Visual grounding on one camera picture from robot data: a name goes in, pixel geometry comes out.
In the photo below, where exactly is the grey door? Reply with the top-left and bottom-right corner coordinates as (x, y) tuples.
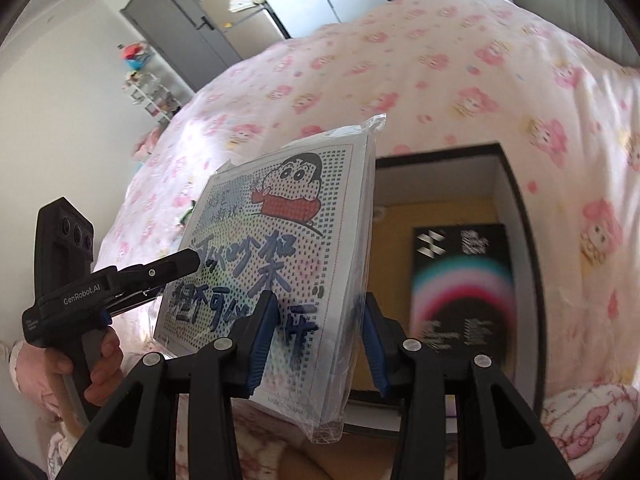
(120, 0), (246, 93)

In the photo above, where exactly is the person's left hand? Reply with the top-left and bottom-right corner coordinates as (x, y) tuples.
(45, 327), (124, 423)

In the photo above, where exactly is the pink printed blanket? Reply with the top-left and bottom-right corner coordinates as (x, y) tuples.
(95, 0), (640, 411)

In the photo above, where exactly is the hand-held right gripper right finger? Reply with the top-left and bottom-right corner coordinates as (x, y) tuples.
(361, 292), (576, 480)

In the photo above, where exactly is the pink plush toy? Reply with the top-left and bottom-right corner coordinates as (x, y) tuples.
(132, 127), (163, 161)

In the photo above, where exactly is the cartoon bead board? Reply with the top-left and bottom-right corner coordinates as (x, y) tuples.
(152, 114), (388, 443)

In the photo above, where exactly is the red and blue toy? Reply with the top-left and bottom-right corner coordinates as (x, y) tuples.
(120, 42), (151, 71)

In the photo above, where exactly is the black booklet with rainbow print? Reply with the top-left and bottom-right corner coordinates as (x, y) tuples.
(410, 222), (518, 361)

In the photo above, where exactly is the white shelf rack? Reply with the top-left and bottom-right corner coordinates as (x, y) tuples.
(122, 67), (183, 123)

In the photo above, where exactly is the person's pink pajamas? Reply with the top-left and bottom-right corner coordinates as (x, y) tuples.
(542, 382), (640, 480)

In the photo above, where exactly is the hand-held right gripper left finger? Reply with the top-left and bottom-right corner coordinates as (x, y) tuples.
(55, 294), (279, 480)

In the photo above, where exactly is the black storage box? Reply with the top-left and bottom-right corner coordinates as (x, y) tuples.
(345, 142), (548, 436)

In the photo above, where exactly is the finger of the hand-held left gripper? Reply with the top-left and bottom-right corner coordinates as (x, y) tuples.
(106, 284), (165, 317)
(117, 248), (201, 288)

